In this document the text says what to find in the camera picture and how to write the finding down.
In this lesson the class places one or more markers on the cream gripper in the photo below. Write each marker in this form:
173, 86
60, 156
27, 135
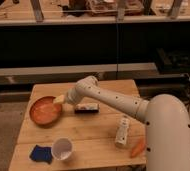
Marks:
60, 99

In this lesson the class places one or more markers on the orange ceramic bowl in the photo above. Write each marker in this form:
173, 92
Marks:
44, 112

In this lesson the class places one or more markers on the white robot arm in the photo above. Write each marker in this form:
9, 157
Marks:
166, 120

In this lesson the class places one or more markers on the dark rectangular box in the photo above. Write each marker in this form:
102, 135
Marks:
87, 108

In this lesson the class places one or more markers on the white cup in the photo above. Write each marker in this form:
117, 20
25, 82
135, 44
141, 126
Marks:
62, 149

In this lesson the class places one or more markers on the wooden table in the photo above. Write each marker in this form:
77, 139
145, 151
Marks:
92, 137

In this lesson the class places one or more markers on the blue cloth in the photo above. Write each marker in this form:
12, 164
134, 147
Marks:
41, 154

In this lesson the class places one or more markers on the white tube bottle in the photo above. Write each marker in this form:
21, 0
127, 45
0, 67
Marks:
122, 132

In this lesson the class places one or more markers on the orange carrot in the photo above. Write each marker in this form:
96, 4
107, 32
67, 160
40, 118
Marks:
138, 148

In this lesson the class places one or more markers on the background shelf rack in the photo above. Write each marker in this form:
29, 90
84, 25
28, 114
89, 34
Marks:
45, 41

